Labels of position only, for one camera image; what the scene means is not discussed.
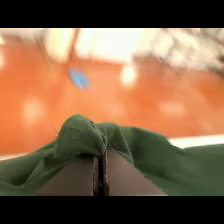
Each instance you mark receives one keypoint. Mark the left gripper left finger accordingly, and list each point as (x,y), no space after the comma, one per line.
(73,178)

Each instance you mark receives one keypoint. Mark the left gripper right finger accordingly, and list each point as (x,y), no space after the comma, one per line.
(128,180)

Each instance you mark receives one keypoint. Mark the green shirt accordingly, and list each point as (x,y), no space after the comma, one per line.
(173,160)

